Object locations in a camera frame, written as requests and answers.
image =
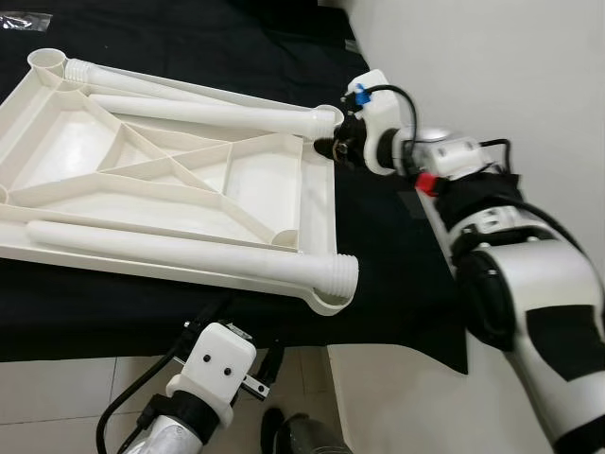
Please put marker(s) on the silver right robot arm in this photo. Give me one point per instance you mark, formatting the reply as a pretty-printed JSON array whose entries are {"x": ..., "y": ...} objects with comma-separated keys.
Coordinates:
[{"x": 548, "y": 303}]

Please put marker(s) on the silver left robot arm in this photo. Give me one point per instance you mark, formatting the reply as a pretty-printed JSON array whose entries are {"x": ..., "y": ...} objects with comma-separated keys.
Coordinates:
[{"x": 165, "y": 440}]

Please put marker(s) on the grey robot right foot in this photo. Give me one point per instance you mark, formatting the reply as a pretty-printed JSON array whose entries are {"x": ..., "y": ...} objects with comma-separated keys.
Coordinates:
[{"x": 312, "y": 435}]

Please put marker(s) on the black tablecloth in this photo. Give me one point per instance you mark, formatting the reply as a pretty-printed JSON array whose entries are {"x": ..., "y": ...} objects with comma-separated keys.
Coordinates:
[{"x": 397, "y": 284}]

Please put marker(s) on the clear tape strip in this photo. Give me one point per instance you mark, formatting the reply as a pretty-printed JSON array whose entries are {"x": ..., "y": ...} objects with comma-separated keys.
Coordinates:
[{"x": 24, "y": 17}]

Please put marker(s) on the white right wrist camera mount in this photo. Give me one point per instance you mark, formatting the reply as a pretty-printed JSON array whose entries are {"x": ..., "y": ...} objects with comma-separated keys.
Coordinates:
[{"x": 376, "y": 104}]

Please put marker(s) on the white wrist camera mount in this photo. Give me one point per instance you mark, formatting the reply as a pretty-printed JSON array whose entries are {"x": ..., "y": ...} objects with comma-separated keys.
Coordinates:
[
  {"x": 376, "y": 104},
  {"x": 213, "y": 364}
]

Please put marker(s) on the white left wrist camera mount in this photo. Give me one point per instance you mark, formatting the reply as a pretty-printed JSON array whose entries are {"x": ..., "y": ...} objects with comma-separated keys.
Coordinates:
[{"x": 213, "y": 364}]

